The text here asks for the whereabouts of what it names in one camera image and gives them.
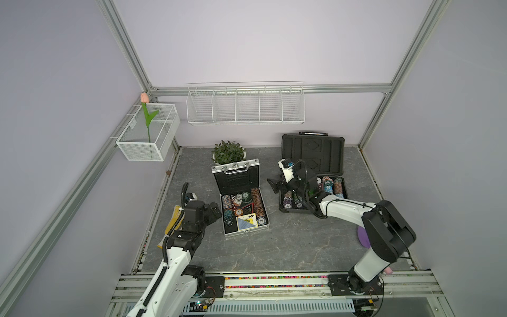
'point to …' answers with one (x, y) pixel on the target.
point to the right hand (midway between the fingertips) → (274, 173)
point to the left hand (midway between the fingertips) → (209, 210)
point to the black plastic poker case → (313, 167)
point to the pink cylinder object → (388, 271)
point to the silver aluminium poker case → (243, 207)
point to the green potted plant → (228, 152)
